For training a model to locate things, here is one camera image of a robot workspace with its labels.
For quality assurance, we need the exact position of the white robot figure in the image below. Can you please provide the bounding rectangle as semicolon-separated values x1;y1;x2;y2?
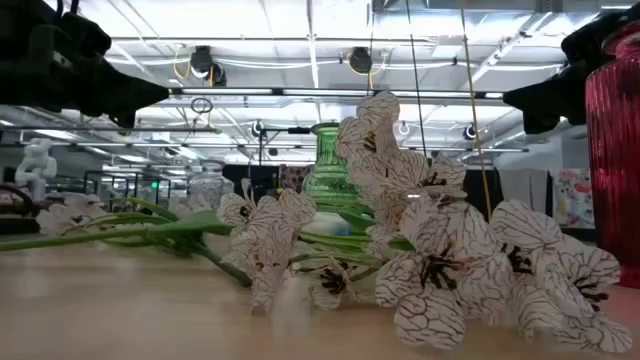
14;137;59;201

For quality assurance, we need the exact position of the patterned cloth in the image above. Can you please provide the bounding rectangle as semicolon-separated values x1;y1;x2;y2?
278;164;312;195

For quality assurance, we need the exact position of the orange tulip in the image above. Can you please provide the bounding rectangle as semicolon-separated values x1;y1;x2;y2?
0;208;235;253

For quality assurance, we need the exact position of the floral poster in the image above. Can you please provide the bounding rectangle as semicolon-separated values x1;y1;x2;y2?
552;167;594;230

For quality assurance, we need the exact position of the black partition panel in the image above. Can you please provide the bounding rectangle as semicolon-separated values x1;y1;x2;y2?
222;164;280;201
462;167;501;221

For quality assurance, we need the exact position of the black ceiling cable reel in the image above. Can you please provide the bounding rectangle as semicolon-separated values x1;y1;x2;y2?
348;46;374;76
189;44;227;89

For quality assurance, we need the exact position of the white curtain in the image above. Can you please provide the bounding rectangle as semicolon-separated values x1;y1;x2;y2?
494;137;564;216

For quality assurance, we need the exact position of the long ceiling light bar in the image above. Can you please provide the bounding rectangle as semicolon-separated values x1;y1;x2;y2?
169;87;505;100

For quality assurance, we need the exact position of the white veined flower bunch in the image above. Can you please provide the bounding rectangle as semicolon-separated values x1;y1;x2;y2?
35;192;254;289
219;89;634;354

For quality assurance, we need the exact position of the clear cut glass vase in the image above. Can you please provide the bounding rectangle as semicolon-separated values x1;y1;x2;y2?
187;159;235;214

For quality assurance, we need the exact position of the red ribbed glass vase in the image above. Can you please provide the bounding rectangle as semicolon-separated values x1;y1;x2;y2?
584;22;640;290

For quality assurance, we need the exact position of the black hanging cable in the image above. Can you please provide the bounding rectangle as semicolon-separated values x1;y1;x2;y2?
404;0;427;159

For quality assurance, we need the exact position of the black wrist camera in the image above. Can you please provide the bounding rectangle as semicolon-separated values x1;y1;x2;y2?
52;10;112;57
560;3;640;66

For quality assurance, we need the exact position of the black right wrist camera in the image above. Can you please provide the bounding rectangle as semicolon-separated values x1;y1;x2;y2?
560;3;640;66

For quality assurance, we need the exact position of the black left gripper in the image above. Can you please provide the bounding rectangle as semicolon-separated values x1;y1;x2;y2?
21;18;171;129

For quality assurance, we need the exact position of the green glass vase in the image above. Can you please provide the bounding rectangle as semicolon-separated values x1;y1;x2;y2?
302;122;362;236

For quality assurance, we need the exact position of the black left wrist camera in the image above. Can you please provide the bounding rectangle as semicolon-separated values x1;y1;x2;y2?
52;10;112;57

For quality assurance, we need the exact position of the yellow hanging cable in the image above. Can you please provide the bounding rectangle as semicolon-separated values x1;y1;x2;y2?
458;0;495;222

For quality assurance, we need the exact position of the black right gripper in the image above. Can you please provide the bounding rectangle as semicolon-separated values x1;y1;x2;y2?
502;58;591;136

